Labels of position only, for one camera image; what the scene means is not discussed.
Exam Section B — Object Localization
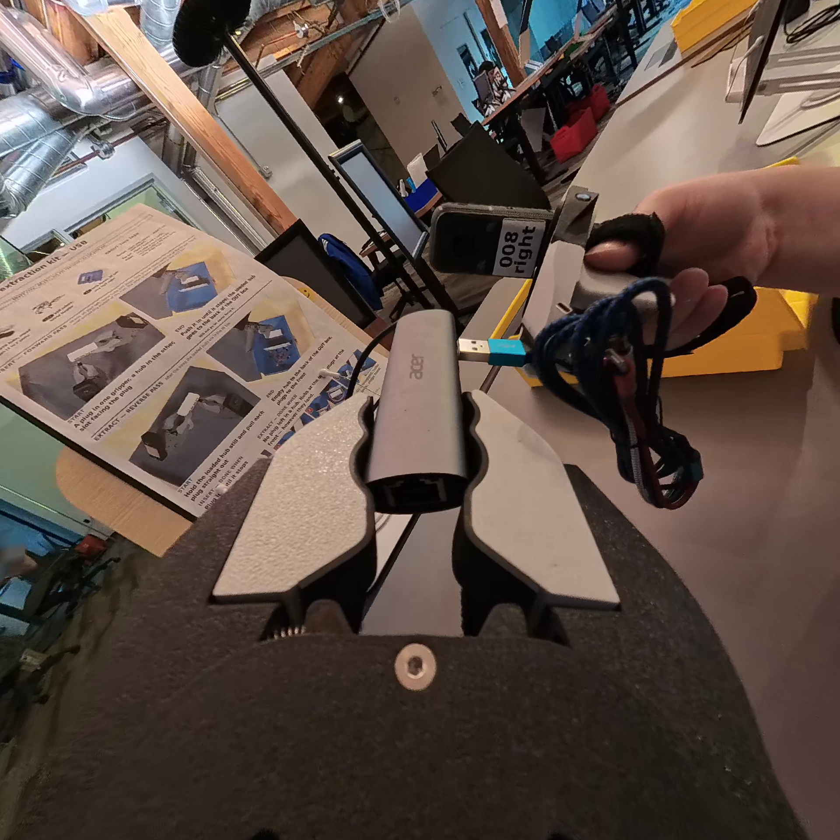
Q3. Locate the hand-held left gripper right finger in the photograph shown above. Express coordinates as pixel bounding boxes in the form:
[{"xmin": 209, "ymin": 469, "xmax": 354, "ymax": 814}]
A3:
[{"xmin": 452, "ymin": 389, "xmax": 623, "ymax": 641}]

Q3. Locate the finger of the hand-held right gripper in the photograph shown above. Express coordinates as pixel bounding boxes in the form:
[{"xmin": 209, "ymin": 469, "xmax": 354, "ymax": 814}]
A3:
[{"xmin": 528, "ymin": 241, "xmax": 589, "ymax": 384}]

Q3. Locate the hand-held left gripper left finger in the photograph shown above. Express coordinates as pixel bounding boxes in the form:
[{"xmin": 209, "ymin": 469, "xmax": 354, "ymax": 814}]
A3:
[{"xmin": 209, "ymin": 392, "xmax": 379, "ymax": 639}]

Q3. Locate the blue red braided cable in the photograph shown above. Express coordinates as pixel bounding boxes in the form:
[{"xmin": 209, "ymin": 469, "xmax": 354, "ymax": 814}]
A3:
[{"xmin": 456, "ymin": 273, "xmax": 706, "ymax": 513}]

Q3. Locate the USB cable with tethered adapter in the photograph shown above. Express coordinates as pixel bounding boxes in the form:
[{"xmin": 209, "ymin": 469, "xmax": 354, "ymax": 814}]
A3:
[{"xmin": 346, "ymin": 322, "xmax": 397, "ymax": 397}]

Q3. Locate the grey metal USB hub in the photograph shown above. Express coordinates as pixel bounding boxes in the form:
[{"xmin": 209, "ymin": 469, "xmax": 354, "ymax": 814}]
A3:
[{"xmin": 363, "ymin": 309, "xmax": 473, "ymax": 513}]

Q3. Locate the yellow plastic bin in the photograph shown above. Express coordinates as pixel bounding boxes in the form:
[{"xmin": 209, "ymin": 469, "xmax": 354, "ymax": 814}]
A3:
[
  {"xmin": 493, "ymin": 158, "xmax": 820, "ymax": 388},
  {"xmin": 670, "ymin": 0, "xmax": 762, "ymax": 56}
]

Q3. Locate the person's right forearm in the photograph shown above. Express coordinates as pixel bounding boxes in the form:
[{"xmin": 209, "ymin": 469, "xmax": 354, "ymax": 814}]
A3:
[{"xmin": 772, "ymin": 161, "xmax": 840, "ymax": 263}]

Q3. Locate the black office chair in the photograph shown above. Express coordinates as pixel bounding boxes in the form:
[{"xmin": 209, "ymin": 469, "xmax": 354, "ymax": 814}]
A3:
[{"xmin": 427, "ymin": 121, "xmax": 552, "ymax": 211}]

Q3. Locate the black framed display screen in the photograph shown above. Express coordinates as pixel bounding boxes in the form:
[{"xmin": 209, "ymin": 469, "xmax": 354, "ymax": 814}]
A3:
[{"xmin": 329, "ymin": 138, "xmax": 427, "ymax": 257}]

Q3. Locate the blue jacket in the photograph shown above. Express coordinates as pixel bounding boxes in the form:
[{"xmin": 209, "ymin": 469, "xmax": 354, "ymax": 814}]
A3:
[{"xmin": 319, "ymin": 234, "xmax": 384, "ymax": 313}]

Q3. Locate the black display panel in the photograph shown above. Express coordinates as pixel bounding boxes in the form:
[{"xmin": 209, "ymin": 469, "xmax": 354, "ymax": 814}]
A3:
[{"xmin": 256, "ymin": 221, "xmax": 375, "ymax": 329}]

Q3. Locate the black stand pole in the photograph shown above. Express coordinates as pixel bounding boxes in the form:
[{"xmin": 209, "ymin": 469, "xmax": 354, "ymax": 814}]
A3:
[{"xmin": 171, "ymin": 0, "xmax": 460, "ymax": 316}]

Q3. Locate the instruction poster board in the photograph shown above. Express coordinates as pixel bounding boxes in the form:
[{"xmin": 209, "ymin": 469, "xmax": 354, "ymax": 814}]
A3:
[{"xmin": 0, "ymin": 204, "xmax": 388, "ymax": 519}]

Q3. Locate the silver laptop stand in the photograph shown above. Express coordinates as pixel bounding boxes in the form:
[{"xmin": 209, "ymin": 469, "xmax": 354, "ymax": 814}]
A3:
[{"xmin": 726, "ymin": 33, "xmax": 840, "ymax": 148}]

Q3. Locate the silver ventilation duct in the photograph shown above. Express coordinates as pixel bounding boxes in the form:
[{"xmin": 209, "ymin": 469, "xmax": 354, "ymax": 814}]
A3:
[{"xmin": 0, "ymin": 7, "xmax": 145, "ymax": 217}]

